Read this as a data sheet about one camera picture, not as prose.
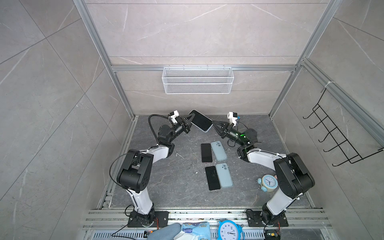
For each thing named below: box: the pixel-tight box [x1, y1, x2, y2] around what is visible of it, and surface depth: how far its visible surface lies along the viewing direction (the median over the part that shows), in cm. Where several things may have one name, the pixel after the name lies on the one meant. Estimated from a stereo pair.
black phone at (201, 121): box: [188, 109, 213, 133], surface depth 78 cm
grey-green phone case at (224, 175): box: [215, 163, 234, 188], surface depth 90 cm
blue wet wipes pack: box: [181, 221, 212, 240], surface depth 68 cm
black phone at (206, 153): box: [201, 143, 213, 163], surface depth 100 cm
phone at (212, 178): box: [205, 166, 221, 191], surface depth 87 cm
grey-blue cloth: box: [147, 222, 182, 240], surface depth 69 cm
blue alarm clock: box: [217, 220, 245, 240], surface depth 70 cm
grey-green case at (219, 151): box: [210, 141, 228, 161], surface depth 100 cm
